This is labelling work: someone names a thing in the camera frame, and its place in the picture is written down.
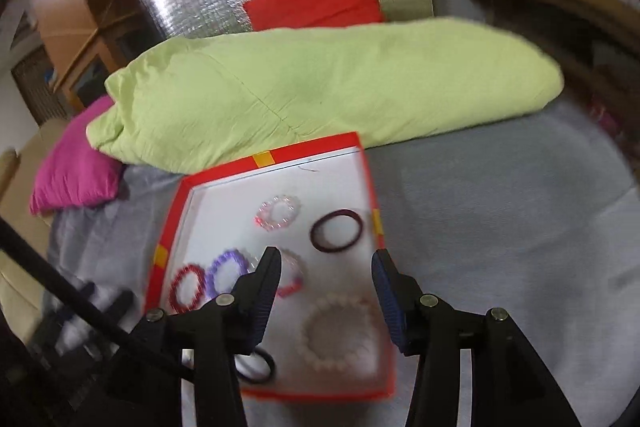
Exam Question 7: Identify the light green blanket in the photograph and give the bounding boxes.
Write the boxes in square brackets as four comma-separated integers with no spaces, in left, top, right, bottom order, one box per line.
[86,18,566,175]

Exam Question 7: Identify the pink white bead bracelet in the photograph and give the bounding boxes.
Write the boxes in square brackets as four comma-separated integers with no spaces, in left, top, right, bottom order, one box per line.
[277,248,305,299]

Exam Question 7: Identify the clear pink bead bracelet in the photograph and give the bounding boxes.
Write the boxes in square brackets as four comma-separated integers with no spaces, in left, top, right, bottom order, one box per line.
[255,196,302,232]

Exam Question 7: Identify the red bead bracelet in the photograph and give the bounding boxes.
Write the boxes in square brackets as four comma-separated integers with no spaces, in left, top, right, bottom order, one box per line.
[167,263,208,314]

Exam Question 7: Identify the dark red bangle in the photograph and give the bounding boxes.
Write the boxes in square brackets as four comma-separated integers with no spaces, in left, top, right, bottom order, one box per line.
[309,209,364,254]

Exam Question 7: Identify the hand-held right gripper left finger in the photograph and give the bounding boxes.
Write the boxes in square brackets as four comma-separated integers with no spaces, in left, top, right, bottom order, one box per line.
[102,246,283,427]

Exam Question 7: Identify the black cable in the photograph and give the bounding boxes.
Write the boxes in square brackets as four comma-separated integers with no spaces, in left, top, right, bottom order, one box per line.
[0,217,196,383]

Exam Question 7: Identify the red cardboard box tray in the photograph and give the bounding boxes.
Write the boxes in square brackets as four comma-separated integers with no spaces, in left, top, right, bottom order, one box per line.
[144,132,398,403]

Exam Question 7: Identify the black hair tie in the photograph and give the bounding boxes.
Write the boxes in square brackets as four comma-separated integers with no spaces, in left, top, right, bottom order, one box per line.
[234,349,277,385]

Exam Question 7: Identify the magenta pillow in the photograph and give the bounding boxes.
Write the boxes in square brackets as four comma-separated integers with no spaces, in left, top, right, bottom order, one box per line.
[29,96,126,215]

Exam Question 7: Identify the beige cushion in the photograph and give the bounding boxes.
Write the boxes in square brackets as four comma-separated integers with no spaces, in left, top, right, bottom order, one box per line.
[0,119,68,308]

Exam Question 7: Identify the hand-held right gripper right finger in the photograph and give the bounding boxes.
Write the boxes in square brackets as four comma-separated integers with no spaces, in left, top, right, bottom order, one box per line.
[371,249,583,427]

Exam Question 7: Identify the purple bead bracelet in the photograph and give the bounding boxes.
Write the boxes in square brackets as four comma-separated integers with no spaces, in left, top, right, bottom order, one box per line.
[206,248,251,300]

